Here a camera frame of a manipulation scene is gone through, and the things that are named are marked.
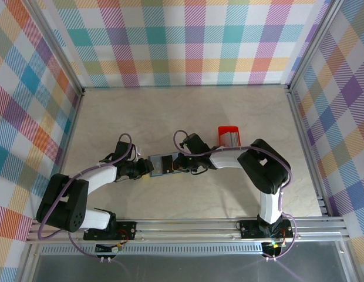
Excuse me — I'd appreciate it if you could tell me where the blue card holder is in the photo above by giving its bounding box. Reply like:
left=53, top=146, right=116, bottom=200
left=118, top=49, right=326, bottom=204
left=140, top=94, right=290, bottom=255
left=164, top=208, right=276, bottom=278
left=148, top=150, right=184, bottom=179

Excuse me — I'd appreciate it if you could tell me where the dark credit card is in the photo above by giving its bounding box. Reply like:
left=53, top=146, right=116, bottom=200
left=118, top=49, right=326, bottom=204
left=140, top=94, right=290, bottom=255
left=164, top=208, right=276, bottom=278
left=161, top=155, right=174, bottom=172

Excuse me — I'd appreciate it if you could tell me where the red plastic bin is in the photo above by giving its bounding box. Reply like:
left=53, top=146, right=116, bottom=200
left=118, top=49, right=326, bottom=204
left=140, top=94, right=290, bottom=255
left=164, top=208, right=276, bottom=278
left=217, top=125, right=242, bottom=148

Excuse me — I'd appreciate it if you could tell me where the pale credit card stack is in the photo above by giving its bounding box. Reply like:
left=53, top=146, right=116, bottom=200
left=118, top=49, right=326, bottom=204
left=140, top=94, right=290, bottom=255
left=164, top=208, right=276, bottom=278
left=220, top=132, right=240, bottom=147

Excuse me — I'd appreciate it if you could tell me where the grey metal sheet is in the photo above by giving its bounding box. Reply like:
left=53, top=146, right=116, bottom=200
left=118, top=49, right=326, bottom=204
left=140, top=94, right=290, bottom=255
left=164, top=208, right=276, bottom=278
left=22, top=240, right=355, bottom=282

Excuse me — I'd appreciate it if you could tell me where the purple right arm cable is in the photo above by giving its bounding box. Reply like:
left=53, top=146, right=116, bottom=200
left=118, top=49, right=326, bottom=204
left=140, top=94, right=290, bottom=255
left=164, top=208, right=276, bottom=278
left=173, top=129, right=297, bottom=261

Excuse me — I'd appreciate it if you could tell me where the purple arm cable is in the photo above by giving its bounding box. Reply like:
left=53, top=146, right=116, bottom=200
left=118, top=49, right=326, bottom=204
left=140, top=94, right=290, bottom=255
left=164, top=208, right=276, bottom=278
left=173, top=129, right=297, bottom=261
left=36, top=133, right=133, bottom=260

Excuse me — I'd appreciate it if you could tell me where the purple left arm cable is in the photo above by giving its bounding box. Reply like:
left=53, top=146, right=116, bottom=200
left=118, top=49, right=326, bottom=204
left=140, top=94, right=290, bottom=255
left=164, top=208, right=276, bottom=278
left=36, top=133, right=133, bottom=260

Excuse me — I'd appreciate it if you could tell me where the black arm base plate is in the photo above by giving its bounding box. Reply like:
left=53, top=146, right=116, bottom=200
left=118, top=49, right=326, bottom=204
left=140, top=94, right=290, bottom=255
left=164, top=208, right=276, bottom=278
left=83, top=220, right=138, bottom=241
left=239, top=219, right=294, bottom=239

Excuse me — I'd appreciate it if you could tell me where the long aluminium frame rail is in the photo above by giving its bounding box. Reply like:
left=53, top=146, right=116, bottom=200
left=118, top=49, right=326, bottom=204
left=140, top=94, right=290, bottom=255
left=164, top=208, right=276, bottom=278
left=25, top=219, right=350, bottom=244

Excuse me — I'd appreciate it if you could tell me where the aluminium side rail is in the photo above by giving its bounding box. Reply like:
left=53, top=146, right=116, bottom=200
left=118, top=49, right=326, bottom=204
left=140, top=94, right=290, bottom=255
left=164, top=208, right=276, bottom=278
left=32, top=89, right=85, bottom=221
left=287, top=88, right=330, bottom=218

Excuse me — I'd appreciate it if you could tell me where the slotted metal cable duct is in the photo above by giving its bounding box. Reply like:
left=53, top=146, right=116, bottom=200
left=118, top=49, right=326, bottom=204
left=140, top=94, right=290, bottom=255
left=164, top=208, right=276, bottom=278
left=40, top=245, right=290, bottom=257

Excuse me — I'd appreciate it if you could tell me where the aluminium frame post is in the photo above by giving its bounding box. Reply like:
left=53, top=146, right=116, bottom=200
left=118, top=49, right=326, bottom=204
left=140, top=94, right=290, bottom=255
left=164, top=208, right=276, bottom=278
left=28, top=0, right=85, bottom=98
left=287, top=0, right=345, bottom=92

